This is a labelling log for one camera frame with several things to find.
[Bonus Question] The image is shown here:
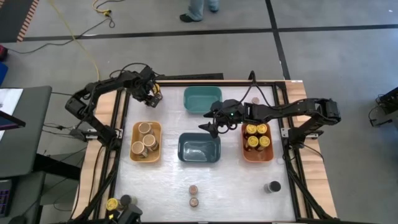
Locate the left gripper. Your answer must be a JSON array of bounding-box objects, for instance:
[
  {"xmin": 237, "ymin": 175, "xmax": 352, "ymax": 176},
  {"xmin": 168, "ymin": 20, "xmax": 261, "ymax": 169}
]
[{"xmin": 133, "ymin": 65, "xmax": 162, "ymax": 108}]

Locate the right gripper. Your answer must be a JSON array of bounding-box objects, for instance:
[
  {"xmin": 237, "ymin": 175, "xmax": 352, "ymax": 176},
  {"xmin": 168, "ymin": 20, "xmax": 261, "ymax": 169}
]
[{"xmin": 198, "ymin": 100, "xmax": 246, "ymax": 139}]

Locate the dark blue plastic bin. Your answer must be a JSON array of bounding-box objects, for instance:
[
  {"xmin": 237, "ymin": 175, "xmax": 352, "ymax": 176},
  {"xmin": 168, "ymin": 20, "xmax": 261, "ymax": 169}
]
[{"xmin": 177, "ymin": 132, "xmax": 222, "ymax": 164}]

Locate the teal plastic bin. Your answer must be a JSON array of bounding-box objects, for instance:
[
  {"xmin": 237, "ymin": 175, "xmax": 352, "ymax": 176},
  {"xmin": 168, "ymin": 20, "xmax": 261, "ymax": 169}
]
[{"xmin": 183, "ymin": 86, "xmax": 223, "ymax": 114}]

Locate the long black bar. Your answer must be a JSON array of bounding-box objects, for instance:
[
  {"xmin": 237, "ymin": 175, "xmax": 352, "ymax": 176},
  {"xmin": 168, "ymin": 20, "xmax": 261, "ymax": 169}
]
[{"xmin": 155, "ymin": 73, "xmax": 224, "ymax": 82}]

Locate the orange plastic bin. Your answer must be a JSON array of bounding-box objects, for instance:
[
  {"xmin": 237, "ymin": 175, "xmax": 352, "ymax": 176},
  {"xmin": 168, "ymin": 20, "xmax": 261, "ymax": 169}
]
[{"xmin": 241, "ymin": 122, "xmax": 275, "ymax": 164}]

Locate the yellow plastic bin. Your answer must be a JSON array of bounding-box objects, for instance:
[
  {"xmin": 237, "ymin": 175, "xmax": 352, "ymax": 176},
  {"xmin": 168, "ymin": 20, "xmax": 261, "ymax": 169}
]
[{"xmin": 129, "ymin": 121, "xmax": 163, "ymax": 164}]

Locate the black-lid glass spice jar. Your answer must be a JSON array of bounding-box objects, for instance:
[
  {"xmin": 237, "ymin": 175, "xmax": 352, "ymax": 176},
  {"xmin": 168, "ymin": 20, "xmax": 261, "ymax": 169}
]
[
  {"xmin": 263, "ymin": 180, "xmax": 282, "ymax": 194},
  {"xmin": 119, "ymin": 194, "xmax": 137, "ymax": 206}
]

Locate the person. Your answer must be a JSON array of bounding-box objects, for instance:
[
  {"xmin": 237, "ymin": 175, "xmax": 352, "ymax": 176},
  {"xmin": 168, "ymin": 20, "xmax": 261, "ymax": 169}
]
[{"xmin": 179, "ymin": 0, "xmax": 221, "ymax": 23}]

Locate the black stand base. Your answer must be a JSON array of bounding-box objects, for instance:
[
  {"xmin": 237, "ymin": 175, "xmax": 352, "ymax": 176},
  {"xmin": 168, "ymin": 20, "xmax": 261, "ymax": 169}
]
[{"xmin": 32, "ymin": 152, "xmax": 82, "ymax": 182}]

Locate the grey desk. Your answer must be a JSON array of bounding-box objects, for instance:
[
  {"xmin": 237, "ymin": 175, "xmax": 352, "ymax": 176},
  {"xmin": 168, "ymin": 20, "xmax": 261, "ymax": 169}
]
[{"xmin": 0, "ymin": 85, "xmax": 53, "ymax": 180}]

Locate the white paper sheet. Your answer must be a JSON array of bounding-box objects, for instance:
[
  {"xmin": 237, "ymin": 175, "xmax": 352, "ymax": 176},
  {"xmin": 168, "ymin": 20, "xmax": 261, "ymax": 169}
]
[{"xmin": 0, "ymin": 88, "xmax": 24, "ymax": 142}]

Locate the dark tablet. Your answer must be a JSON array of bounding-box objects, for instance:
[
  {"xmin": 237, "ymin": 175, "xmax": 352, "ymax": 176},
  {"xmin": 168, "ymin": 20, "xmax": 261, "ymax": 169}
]
[{"xmin": 0, "ymin": 110, "xmax": 27, "ymax": 131}]

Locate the blue object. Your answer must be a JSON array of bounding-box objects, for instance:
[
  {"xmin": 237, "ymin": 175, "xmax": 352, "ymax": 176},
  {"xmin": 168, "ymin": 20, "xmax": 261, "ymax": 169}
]
[{"xmin": 0, "ymin": 62, "xmax": 9, "ymax": 86}]

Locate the black orange-striped floor mat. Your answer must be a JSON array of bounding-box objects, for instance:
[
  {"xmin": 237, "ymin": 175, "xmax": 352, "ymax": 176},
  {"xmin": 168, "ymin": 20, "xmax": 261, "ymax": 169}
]
[{"xmin": 0, "ymin": 0, "xmax": 40, "ymax": 44}]

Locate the black equipment box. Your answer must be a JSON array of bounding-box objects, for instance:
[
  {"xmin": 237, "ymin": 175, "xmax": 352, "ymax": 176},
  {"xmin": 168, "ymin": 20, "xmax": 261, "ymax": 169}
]
[{"xmin": 377, "ymin": 86, "xmax": 398, "ymax": 116}]

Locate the black cable loop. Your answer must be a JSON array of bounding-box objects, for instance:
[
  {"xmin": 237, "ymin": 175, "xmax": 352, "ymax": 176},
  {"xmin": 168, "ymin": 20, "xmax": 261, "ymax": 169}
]
[{"xmin": 108, "ymin": 68, "xmax": 131, "ymax": 81}]

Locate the black aluminium table frame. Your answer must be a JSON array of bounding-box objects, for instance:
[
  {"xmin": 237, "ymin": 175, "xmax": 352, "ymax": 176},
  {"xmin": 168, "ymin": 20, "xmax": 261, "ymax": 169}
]
[{"xmin": 70, "ymin": 80, "xmax": 336, "ymax": 224}]

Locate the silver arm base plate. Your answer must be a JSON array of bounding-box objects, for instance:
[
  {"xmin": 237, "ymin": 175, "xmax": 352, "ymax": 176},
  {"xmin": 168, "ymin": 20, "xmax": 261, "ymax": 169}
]
[
  {"xmin": 83, "ymin": 129, "xmax": 124, "ymax": 140},
  {"xmin": 280, "ymin": 126, "xmax": 321, "ymax": 139}
]

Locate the yellow hanging cable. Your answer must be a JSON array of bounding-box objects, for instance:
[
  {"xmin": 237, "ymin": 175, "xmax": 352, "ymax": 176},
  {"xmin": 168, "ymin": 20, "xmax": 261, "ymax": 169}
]
[{"xmin": 46, "ymin": 0, "xmax": 101, "ymax": 100}]

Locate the black floor cable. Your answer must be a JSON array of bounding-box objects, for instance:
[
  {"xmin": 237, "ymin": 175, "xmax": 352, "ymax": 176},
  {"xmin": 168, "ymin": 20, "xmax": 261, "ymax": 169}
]
[{"xmin": 6, "ymin": 17, "xmax": 116, "ymax": 55}]

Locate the yellow cable coil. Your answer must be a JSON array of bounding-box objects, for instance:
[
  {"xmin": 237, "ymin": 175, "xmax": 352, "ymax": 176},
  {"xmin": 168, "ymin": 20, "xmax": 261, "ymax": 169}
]
[{"xmin": 91, "ymin": 0, "xmax": 113, "ymax": 16}]

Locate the black equipment cable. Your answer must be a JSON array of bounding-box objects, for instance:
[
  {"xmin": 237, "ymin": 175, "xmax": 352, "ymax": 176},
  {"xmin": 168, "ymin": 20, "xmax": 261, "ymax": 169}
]
[{"xmin": 368, "ymin": 95, "xmax": 393, "ymax": 128}]

